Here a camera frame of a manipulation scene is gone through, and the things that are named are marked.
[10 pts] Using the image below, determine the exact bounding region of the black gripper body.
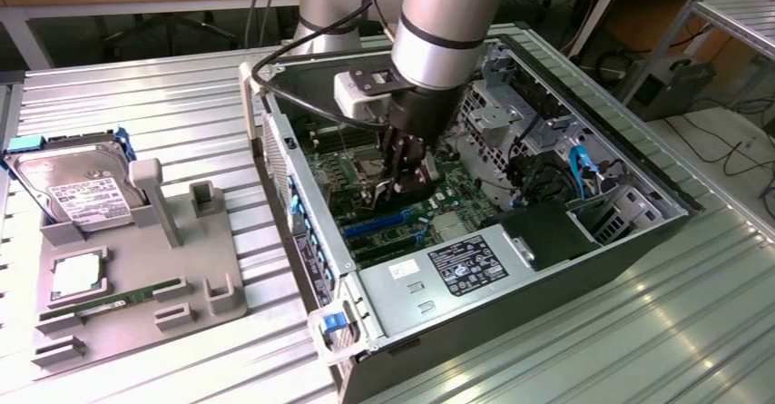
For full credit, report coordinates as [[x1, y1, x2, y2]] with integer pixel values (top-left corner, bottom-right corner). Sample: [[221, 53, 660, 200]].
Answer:
[[386, 84, 469, 150]]

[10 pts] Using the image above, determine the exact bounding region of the CPU socket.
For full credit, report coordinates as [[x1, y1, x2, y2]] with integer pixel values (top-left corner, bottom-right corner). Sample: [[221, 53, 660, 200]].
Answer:
[[354, 157, 389, 183]]

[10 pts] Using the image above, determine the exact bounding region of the black RAM slot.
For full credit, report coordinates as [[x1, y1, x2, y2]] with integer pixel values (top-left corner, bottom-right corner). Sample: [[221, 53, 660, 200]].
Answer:
[[307, 130, 378, 144], [309, 140, 381, 153]]

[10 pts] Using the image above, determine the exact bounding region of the green Dell motherboard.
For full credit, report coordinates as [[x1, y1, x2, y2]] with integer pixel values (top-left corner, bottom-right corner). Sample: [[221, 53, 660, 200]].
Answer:
[[301, 122, 517, 271]]

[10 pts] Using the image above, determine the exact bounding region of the silver disk bay cage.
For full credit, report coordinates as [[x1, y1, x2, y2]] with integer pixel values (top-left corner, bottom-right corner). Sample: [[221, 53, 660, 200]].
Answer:
[[464, 43, 581, 153]]

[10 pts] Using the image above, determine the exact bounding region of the blue expansion slot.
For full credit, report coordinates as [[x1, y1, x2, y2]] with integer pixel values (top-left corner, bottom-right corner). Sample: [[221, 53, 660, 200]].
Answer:
[[341, 210, 410, 241]]

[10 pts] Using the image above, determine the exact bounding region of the silver chipset heatsink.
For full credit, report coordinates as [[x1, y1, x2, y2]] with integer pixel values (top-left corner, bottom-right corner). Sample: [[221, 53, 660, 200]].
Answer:
[[434, 214, 481, 242]]

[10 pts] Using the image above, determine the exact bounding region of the grey power supply unit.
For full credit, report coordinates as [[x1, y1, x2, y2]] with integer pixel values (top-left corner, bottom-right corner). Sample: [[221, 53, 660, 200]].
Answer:
[[357, 222, 542, 340]]

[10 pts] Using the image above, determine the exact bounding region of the open black PC case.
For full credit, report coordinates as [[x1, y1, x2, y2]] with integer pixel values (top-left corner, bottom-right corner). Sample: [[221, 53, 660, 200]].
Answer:
[[238, 33, 709, 404]]

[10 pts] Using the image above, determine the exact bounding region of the black equipment box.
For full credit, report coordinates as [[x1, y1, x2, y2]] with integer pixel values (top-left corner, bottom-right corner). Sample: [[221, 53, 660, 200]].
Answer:
[[628, 54, 717, 122]]

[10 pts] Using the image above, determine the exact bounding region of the grey plastic parts rack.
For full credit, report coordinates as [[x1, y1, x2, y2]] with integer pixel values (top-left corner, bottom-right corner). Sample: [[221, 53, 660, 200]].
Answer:
[[29, 157, 251, 370]]

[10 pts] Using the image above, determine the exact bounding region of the black office chair base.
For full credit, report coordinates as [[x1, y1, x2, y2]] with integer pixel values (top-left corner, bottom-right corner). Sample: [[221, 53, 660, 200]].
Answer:
[[101, 11, 239, 52]]

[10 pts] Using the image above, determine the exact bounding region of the hard disk in blue caddy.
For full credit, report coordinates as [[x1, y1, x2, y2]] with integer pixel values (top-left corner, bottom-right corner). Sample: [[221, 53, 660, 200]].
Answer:
[[3, 124, 137, 235]]

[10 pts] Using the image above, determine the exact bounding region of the green RAM stick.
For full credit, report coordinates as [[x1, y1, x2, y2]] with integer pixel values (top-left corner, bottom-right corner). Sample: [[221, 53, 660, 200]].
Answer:
[[38, 278, 185, 324]]

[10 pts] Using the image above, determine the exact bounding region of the silver CPU chip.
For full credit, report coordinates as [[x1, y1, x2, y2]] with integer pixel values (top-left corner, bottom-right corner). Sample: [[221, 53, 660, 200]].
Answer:
[[49, 254, 106, 301]]

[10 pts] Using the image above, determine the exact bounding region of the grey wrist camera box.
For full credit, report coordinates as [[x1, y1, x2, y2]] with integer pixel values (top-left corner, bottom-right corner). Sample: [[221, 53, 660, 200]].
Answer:
[[333, 68, 419, 124]]

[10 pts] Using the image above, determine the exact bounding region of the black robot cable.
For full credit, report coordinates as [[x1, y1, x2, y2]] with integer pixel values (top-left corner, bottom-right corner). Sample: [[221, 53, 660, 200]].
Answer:
[[250, 0, 426, 131]]

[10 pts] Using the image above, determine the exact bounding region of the blue flat wire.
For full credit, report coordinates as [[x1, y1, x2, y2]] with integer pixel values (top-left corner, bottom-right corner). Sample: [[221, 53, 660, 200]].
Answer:
[[568, 143, 602, 202]]

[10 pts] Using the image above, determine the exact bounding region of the pale grey case handle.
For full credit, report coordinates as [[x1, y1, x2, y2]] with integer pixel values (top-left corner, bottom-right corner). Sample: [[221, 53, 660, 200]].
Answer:
[[307, 302, 369, 365]]

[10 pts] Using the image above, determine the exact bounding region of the aluminium profile frame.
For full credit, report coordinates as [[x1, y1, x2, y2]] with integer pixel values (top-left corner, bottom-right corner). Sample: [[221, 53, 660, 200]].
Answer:
[[664, 0, 775, 108]]

